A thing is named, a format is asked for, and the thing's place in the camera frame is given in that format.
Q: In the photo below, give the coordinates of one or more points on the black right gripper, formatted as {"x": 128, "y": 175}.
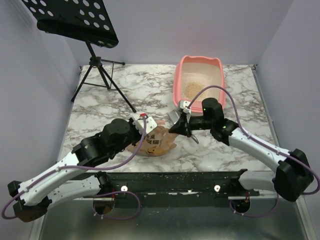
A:
{"x": 187, "y": 125}

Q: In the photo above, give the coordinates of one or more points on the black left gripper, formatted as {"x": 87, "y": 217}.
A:
{"x": 131, "y": 126}

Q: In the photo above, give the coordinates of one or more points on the beige cat litter bag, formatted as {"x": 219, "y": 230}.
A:
{"x": 158, "y": 142}

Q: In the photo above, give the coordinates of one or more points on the silver metal scoop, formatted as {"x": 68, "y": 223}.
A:
{"x": 174, "y": 116}

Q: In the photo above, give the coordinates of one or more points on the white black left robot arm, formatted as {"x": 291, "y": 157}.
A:
{"x": 78, "y": 174}

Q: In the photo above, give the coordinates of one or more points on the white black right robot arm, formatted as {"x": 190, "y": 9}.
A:
{"x": 291, "y": 170}

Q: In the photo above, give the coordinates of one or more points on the tan cat litter pile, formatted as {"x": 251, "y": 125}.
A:
{"x": 192, "y": 88}

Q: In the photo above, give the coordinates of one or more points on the pink plastic litter box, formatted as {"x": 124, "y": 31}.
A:
{"x": 205, "y": 70}

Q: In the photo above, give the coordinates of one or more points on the black perforated music stand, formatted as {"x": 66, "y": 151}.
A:
{"x": 83, "y": 20}

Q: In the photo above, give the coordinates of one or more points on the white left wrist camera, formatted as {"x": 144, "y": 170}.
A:
{"x": 144, "y": 123}

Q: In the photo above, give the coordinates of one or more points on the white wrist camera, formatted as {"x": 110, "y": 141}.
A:
{"x": 144, "y": 123}
{"x": 183, "y": 107}

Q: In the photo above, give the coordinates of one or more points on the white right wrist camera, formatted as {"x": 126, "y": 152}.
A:
{"x": 183, "y": 107}

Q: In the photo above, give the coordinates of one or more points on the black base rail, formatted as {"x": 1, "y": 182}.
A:
{"x": 176, "y": 189}

